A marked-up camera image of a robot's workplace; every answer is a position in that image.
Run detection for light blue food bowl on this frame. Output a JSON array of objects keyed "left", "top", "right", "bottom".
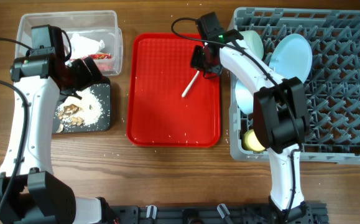
[{"left": 235, "top": 80, "right": 254, "bottom": 114}]

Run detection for black mounting rail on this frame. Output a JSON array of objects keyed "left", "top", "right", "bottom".
[{"left": 111, "top": 203, "right": 330, "bottom": 224}]

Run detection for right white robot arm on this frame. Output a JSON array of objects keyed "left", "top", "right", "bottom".
[{"left": 191, "top": 12, "right": 309, "bottom": 218}]

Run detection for clear plastic waste bin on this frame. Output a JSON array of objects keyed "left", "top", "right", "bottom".
[{"left": 16, "top": 10, "right": 123, "bottom": 76}]

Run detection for white napkin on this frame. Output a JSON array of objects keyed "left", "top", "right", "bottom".
[{"left": 70, "top": 33, "right": 105, "bottom": 60}]

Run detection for yellow plastic cup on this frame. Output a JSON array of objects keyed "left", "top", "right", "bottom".
[{"left": 242, "top": 129, "right": 265, "bottom": 152}]

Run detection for red plastic tray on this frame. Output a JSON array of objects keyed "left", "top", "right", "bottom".
[{"left": 126, "top": 33, "right": 221, "bottom": 147}]

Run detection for white plastic spoon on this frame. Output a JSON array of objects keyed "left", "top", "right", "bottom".
[{"left": 182, "top": 70, "right": 200, "bottom": 98}]

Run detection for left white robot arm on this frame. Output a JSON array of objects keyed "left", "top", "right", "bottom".
[{"left": 0, "top": 47, "right": 111, "bottom": 223}]

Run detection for red snack wrapper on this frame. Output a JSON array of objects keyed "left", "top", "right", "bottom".
[{"left": 79, "top": 53, "right": 114, "bottom": 72}]

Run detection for rice and food scraps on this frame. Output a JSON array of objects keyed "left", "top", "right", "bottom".
[{"left": 53, "top": 88, "right": 103, "bottom": 133}]

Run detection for black food waste tray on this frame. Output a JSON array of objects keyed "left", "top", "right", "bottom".
[{"left": 52, "top": 77, "right": 111, "bottom": 134}]

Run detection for light blue plate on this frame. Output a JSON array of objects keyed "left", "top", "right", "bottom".
[{"left": 269, "top": 34, "right": 313, "bottom": 83}]

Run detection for grey dishwasher rack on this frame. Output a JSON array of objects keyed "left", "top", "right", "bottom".
[{"left": 229, "top": 7, "right": 360, "bottom": 165}]

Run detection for mint green bowl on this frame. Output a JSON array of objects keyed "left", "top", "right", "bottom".
[{"left": 240, "top": 30, "right": 264, "bottom": 60}]

